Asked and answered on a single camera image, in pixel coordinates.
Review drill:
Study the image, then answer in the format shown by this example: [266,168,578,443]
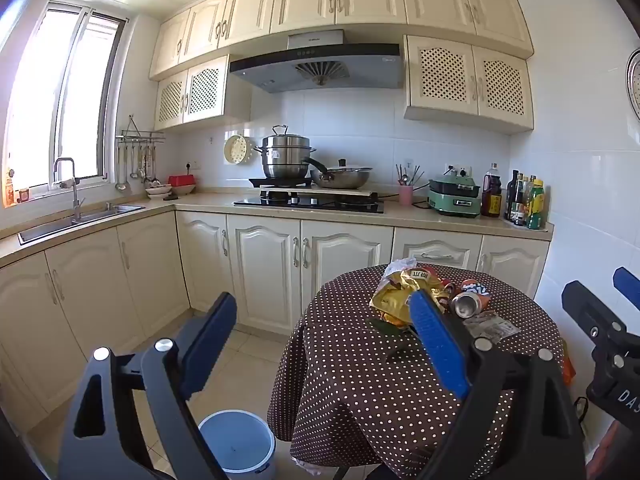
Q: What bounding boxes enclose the large cream lattice cabinet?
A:
[404,35,535,135]

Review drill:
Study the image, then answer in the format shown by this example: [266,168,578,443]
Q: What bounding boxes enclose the light blue plastic bin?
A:
[198,410,277,480]

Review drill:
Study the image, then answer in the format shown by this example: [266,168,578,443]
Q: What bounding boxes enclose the green electric cooker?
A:
[427,170,482,218]

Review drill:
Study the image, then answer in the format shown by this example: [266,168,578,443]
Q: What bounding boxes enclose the yellow snack bag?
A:
[370,267,451,328]

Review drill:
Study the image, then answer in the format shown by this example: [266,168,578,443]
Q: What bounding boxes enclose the crushed orange drink can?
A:
[450,280,493,319]

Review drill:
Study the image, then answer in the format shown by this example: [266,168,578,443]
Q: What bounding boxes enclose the metal wall utensil rack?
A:
[116,115,166,144]

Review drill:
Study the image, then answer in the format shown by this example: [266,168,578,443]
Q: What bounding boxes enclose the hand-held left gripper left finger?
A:
[57,291,238,480]

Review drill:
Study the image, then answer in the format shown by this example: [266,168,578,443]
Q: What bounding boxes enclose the orange bag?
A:
[562,340,577,387]

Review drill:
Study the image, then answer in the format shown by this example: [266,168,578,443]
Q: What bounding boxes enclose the steel sink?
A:
[18,202,147,246]

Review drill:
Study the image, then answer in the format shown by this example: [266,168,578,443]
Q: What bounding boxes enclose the grey range hood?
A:
[229,30,405,94]

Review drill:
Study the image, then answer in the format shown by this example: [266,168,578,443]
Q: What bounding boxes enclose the steel wok with lid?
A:
[301,157,373,190]

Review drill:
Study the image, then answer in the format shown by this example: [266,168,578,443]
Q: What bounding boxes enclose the brown dotted tablecloth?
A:
[267,263,566,480]

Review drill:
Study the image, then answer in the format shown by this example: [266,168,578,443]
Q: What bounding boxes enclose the small cream lattice cabinet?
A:
[154,54,252,133]

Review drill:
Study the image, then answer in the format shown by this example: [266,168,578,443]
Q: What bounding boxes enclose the sliding window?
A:
[2,2,126,201]

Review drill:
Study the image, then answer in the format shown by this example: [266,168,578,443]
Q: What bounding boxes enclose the cream round perforated tray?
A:
[223,135,249,166]

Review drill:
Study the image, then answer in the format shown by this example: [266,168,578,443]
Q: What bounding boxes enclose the cream lower cabinets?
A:
[0,210,551,436]

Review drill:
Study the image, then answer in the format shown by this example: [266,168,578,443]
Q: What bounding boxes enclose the green yellow bottle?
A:
[526,178,546,231]

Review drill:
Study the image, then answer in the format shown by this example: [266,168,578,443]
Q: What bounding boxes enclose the clear plastic wrapper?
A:
[462,311,521,344]

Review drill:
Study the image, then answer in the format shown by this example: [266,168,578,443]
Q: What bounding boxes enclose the wooden board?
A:
[259,186,379,199]

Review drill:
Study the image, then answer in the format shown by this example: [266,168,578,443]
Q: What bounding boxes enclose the steel steamer pot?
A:
[253,125,317,180]

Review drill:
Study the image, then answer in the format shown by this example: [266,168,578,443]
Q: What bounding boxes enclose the row of hanging utensils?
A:
[116,142,162,192]

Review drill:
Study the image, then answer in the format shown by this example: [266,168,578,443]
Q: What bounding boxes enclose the round hanging metal lid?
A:
[626,49,640,121]

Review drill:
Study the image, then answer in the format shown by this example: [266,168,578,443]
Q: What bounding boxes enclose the black induction cooker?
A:
[248,176,311,189]

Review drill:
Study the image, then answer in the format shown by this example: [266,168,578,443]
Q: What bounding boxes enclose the large cooking oil bottle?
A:
[481,162,503,218]

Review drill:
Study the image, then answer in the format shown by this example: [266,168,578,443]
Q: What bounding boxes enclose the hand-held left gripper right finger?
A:
[409,288,586,480]

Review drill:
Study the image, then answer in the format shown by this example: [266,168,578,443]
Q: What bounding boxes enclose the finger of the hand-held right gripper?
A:
[613,266,640,311]
[561,281,640,433]

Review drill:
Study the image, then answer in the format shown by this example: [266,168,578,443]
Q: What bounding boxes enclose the cream upper cabinet row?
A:
[149,0,535,81]

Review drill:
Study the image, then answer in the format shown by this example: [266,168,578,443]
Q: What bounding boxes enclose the black gas stove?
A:
[233,195,386,214]

